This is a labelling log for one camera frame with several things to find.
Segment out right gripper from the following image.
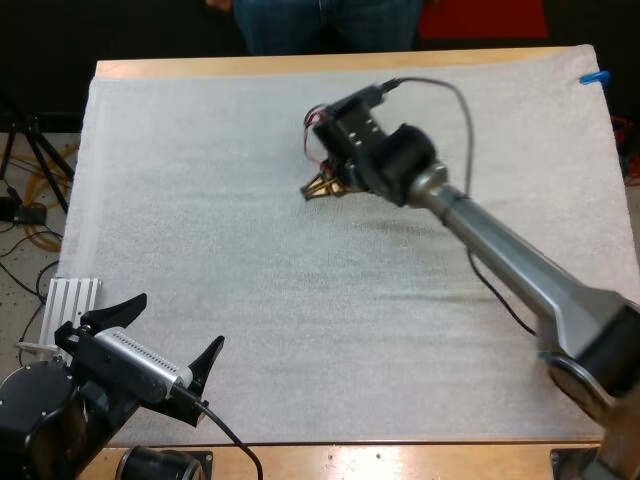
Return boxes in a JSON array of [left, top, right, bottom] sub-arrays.
[[312, 89, 389, 194]]

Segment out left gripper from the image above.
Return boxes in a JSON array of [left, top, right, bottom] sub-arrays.
[[54, 293, 226, 427]]

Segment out person's legs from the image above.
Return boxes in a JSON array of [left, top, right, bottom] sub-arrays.
[[232, 0, 426, 55]]

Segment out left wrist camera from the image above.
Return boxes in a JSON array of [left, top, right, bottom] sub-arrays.
[[94, 327, 195, 390]]

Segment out ribbed aluminium rail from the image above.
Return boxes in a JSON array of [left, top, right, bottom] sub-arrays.
[[42, 277, 104, 351]]

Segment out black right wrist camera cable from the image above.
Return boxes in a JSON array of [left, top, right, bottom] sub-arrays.
[[369, 75, 539, 336]]

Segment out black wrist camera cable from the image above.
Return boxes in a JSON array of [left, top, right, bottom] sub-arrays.
[[169, 384, 265, 480], [369, 75, 539, 336]]

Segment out black left wrist camera cable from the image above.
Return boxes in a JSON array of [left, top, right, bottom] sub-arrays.
[[169, 384, 265, 480]]

